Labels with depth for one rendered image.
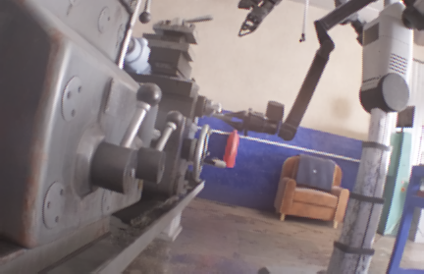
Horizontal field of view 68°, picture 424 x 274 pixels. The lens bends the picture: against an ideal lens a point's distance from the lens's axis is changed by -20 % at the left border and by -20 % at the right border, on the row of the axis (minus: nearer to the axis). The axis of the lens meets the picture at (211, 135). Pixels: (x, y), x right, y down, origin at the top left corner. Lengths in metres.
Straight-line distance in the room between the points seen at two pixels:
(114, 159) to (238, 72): 5.35
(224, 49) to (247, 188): 2.11
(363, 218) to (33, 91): 1.26
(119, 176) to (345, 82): 5.69
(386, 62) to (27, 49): 1.28
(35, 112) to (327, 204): 4.82
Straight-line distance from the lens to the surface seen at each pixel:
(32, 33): 0.41
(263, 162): 5.65
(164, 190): 1.35
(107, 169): 0.46
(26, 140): 0.38
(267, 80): 5.77
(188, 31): 1.43
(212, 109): 1.52
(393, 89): 1.44
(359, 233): 1.44
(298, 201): 4.97
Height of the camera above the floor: 0.70
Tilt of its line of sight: 2 degrees up
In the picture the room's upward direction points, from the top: 12 degrees clockwise
